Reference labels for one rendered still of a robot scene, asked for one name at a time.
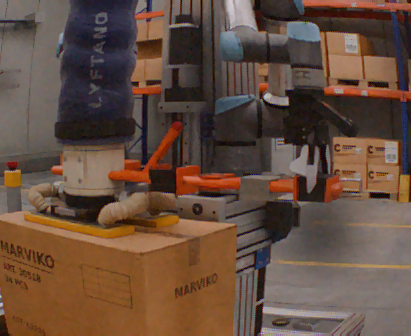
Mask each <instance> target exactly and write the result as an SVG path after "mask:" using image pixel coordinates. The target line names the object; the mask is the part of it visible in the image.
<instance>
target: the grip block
mask: <svg viewBox="0 0 411 336"><path fill-rule="evenodd" d="M194 174H199V165H194V166H179V165H172V169H171V164H161V165H154V166H148V193H153V192H159V193H171V194H175V193H176V190H177V195H184V194H189V193H193V192H198V191H199V187H192V186H184V185H183V184H182V179H183V177H184V176H193V175H194Z"/></svg>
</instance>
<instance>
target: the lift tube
mask: <svg viewBox="0 0 411 336"><path fill-rule="evenodd" d="M137 4H138V0H69V9H70V11H69V12H70V13H69V17H68V19H67V21H66V23H65V29H64V32H63V39H62V41H63V44H62V45H63V47H64V48H63V49H64V53H63V56H62V58H61V61H60V69H59V74H60V76H59V77H60V79H61V83H62V87H61V89H60V92H59V96H58V106H57V120H58V121H57V122H68V121H85V120H105V119H129V118H132V114H133V107H134V102H135V99H134V92H133V89H132V88H133V86H132V83H131V77H132V75H133V72H134V69H135V68H136V66H137V61H136V57H135V53H134V51H133V47H134V45H135V43H136V42H137V39H138V26H137V23H136V21H137V20H136V17H135V13H136V7H137ZM130 141H133V137H132V135H126V136H102V137H96V138H76V137H74V138H57V140H56V143H55V144H59V143H60V144H88V143H119V142H130Z"/></svg>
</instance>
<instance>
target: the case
mask: <svg viewBox="0 0 411 336"><path fill-rule="evenodd" d="M33 211H34V212H36V211H38V210H36V209H33V210H25V211H22V212H21V211H19V212H15V213H8V214H1V215H0V294H1V300H2V303H3V309H4V315H5V317H6V323H7V328H8V334H10V335H12V336H233V327H234V302H235V273H236V235H237V224H226V223H216V222H205V221H195V220H185V219H179V223H178V224H170V225H167V226H164V227H160V228H149V227H142V226H141V225H133V224H125V223H120V224H123V225H128V226H133V227H134V234H133V235H132V234H129V235H126V236H123V237H117V238H113V239H106V238H103V237H96V236H89V235H87V234H84V233H77V232H71V231H69V230H65V229H60V228H54V227H51V226H49V225H43V224H38V223H33V222H31V221H27V220H24V213H30V212H33Z"/></svg>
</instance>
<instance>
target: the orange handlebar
mask: <svg viewBox="0 0 411 336"><path fill-rule="evenodd" d="M140 168H141V161H139V160H125V170H120V171H121V172H119V171H110V172H109V173H108V179H109V180H112V181H125V182H138V183H148V173H143V171H135V170H133V169H140ZM51 171H52V173H53V174H56V175H63V171H62V165H61V166H54V167H53V168H52V170H51ZM233 176H234V174H222V173H209V174H206V175H200V174H194V175H193V176H184V177H183V179H182V184H183V185H184V186H192V187H201V188H200V190H212V191H225V190H227V189H233V190H240V177H233ZM268 188H269V190H270V192H274V193H281V192H287V193H293V180H279V182H275V181H272V182H271V183H270V185H269V187H268ZM342 191H343V185H341V184H340V183H337V184H333V185H332V187H331V194H332V195H338V194H340V193H341V192H342Z"/></svg>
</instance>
